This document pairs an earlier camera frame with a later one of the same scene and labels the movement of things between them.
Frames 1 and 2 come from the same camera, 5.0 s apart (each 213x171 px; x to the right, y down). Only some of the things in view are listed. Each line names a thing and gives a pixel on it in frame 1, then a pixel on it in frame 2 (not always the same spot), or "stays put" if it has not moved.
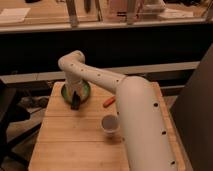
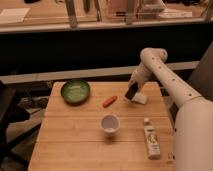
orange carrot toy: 109,101 stays put
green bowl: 86,89 stays put
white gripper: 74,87 to 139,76
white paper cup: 110,123 stays put
